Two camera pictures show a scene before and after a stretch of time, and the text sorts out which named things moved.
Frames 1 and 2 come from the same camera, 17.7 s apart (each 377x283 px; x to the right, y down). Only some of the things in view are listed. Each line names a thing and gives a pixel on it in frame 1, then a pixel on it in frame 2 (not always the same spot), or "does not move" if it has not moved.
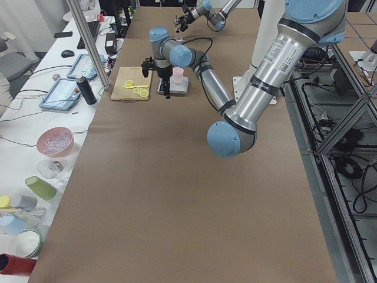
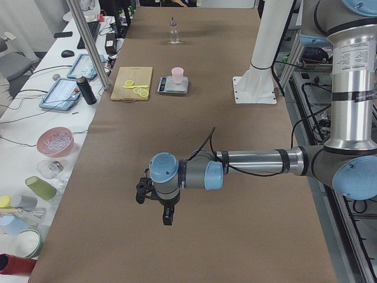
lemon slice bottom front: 129,82 does not move
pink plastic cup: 178,75 does not move
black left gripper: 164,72 -> 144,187
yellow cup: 5,201 does not move
